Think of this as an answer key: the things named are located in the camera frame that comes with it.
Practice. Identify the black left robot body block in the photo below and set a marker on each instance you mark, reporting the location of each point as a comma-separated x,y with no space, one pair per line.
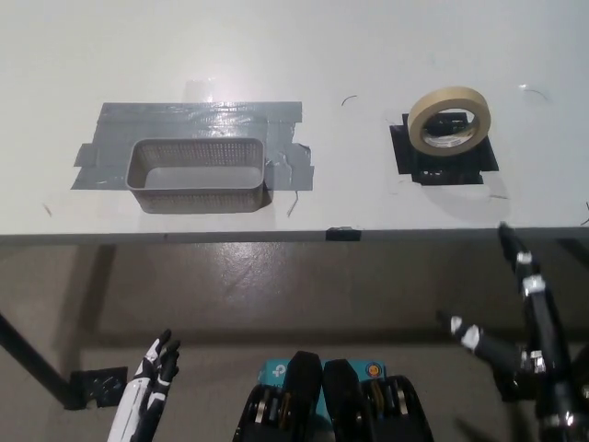
301,373

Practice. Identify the black metal table leg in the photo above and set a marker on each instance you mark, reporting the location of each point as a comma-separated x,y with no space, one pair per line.
32,359

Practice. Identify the grey duct tape patch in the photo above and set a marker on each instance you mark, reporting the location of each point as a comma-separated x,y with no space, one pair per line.
184,119

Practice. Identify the beige masking tape roll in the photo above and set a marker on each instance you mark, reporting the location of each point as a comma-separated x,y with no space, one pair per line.
460,94

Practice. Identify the teal router box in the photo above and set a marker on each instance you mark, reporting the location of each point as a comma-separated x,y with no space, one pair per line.
273,370

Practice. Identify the black tape square area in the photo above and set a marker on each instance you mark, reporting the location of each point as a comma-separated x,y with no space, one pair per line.
478,161

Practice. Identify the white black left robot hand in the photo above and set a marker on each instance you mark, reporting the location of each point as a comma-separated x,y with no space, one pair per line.
140,391

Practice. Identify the small grey perforated container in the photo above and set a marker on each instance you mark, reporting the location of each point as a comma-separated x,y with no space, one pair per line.
193,177

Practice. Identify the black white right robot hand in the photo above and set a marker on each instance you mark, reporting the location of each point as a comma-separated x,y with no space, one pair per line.
543,322

